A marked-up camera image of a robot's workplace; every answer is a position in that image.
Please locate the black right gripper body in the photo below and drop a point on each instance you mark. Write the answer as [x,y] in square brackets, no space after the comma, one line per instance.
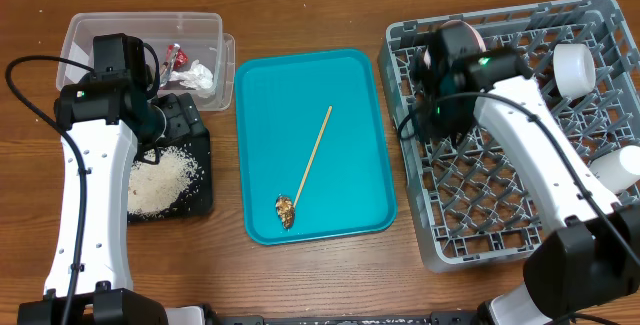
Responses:
[443,114]

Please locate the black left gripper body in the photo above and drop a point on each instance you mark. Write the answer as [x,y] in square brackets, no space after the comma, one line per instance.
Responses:
[181,120]

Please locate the grey white bowl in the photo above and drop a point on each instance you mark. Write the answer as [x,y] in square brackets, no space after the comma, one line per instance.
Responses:
[618,170]

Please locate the white cup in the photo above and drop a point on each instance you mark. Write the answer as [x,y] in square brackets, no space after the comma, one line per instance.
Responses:
[574,70]

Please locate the black waste tray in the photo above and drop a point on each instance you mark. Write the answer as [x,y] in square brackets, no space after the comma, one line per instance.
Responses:
[202,203]

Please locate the clear plastic waste bin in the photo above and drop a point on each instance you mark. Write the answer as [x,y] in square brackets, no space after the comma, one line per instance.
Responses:
[200,36]

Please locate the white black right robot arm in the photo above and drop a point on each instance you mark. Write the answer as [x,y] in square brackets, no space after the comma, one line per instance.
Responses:
[590,255]

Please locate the brown food scrap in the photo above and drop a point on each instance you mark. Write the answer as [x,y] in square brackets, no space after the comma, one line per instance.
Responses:
[286,211]

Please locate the teal plastic tray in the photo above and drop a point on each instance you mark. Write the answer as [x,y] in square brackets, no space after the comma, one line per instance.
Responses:
[281,103]

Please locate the pile of spilled rice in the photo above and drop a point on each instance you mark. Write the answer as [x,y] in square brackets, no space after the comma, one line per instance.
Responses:
[156,189]

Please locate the red snack wrapper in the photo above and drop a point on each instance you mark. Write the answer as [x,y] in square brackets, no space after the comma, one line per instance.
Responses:
[175,59]

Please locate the wooden chopstick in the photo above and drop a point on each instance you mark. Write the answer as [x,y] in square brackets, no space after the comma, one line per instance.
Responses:
[313,155]

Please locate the large white plate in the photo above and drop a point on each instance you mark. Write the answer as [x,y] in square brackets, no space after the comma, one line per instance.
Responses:
[452,40]

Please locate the white tissue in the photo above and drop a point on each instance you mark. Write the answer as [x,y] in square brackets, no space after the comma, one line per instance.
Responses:
[198,77]

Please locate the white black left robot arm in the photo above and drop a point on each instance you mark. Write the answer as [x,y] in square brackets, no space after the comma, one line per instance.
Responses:
[107,122]

